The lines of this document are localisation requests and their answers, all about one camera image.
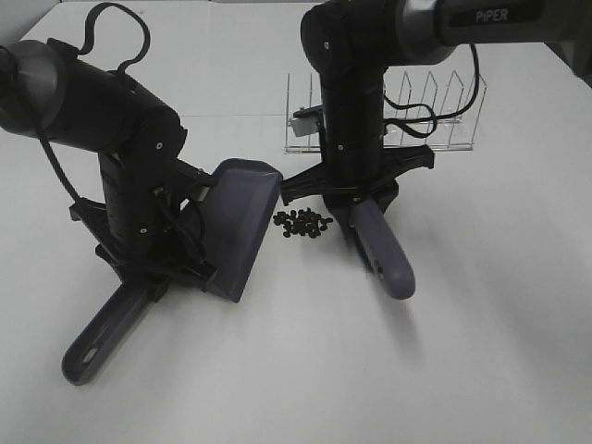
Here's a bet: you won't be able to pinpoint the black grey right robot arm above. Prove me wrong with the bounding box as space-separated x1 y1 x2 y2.
281 1 591 216

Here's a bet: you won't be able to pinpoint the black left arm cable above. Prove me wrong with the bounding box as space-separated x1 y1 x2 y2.
0 2 207 265

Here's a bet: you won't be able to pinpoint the grey hand brush black bristles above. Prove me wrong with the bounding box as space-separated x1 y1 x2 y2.
345 197 416 301

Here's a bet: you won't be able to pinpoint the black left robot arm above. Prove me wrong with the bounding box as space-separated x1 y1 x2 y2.
1 39 217 289

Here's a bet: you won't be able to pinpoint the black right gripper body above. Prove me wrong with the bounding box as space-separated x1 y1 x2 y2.
280 68 435 204

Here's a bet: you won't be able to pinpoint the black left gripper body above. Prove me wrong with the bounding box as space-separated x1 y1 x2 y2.
69 154 214 288

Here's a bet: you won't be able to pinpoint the pile of coffee beans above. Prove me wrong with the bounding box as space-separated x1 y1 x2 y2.
272 208 335 239

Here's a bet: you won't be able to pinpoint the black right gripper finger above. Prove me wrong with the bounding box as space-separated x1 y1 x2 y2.
374 179 399 214
323 194 353 227

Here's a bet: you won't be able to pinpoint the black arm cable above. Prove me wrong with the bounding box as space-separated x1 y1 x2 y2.
0 2 207 265
382 43 482 140

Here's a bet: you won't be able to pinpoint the metal wire dish rack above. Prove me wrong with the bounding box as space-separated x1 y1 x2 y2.
283 68 487 154

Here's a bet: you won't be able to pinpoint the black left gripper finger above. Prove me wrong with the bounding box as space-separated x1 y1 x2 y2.
195 265 217 292
148 276 169 300

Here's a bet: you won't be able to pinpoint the grey plastic dustpan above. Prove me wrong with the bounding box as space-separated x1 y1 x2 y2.
61 158 282 386

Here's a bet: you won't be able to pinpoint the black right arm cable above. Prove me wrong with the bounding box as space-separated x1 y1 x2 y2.
382 43 482 140

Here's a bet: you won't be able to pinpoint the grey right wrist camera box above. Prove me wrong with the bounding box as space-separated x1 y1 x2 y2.
289 105 324 138

